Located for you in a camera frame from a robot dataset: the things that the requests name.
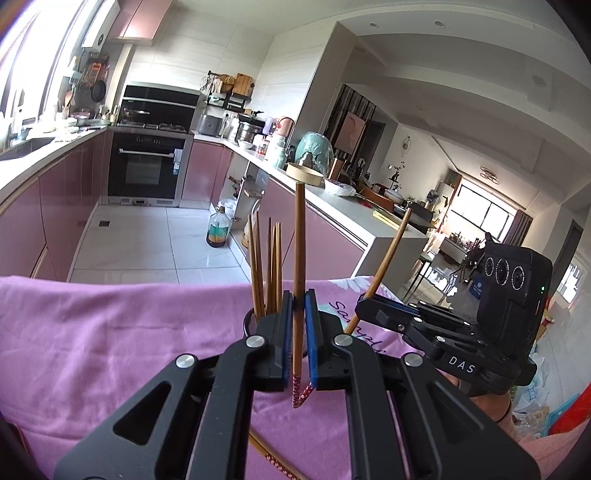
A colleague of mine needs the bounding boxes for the pink flower printed blanket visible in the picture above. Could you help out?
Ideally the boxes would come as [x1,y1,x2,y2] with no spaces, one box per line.
[0,275,462,480]

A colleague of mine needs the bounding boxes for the pink kitchen base cabinets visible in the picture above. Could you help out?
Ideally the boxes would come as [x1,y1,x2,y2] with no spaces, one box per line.
[0,134,370,282]

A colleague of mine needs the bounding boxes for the white kitchen counter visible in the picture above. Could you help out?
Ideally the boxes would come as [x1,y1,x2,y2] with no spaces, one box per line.
[194,133,430,278]

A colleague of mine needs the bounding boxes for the white water heater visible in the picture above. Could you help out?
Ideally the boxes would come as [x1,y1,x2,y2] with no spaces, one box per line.
[83,0,121,49]

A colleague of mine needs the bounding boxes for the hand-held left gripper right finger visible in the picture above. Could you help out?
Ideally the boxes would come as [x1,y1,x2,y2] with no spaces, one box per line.
[304,289,541,480]

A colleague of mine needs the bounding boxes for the living room window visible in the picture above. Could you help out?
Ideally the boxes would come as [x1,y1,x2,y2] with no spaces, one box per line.
[450,182,513,243]

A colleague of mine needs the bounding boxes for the black wall rack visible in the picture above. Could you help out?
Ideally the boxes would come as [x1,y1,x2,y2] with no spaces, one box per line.
[203,71,254,112]

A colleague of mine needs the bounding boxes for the black mesh utensil holder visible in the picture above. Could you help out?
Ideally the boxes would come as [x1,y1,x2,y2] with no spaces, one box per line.
[242,307,262,344]

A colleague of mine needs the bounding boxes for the round beige container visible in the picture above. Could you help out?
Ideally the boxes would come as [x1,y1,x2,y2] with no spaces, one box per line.
[285,161,324,186]

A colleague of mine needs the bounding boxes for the kitchen window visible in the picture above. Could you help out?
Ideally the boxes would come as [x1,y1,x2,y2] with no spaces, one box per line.
[0,0,93,127]

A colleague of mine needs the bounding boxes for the person's pink clothing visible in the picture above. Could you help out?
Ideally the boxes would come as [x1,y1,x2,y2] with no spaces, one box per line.
[519,415,591,480]

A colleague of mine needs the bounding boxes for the black built-in oven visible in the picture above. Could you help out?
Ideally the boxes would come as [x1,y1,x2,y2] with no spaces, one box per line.
[107,131,188,206]

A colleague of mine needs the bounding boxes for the black range hood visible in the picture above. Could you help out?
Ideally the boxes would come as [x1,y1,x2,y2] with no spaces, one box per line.
[121,84,200,127]

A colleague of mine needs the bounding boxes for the teal food cover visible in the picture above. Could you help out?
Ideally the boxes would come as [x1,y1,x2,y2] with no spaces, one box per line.
[294,131,334,174]

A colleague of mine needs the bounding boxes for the gas stove top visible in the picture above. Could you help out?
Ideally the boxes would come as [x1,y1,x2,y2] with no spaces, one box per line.
[117,121,192,134]

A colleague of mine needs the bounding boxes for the cooking oil bottle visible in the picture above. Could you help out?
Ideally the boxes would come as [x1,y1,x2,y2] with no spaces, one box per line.
[205,206,232,249]

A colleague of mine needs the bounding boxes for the steel cooking pot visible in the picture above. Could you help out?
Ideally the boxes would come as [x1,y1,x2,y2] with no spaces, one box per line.
[235,121,265,145]

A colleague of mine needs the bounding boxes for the framed wall picture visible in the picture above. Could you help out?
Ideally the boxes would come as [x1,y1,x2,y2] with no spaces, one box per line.
[333,111,370,160]

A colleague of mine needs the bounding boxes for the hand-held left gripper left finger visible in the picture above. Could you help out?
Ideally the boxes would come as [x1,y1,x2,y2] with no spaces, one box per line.
[53,291,295,480]

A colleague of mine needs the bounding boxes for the pink upper cabinet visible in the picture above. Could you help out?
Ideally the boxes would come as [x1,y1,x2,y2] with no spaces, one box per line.
[106,0,174,42]

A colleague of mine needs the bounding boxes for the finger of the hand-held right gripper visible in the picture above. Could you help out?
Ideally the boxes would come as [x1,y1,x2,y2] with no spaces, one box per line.
[355,299,446,356]
[369,295,478,333]

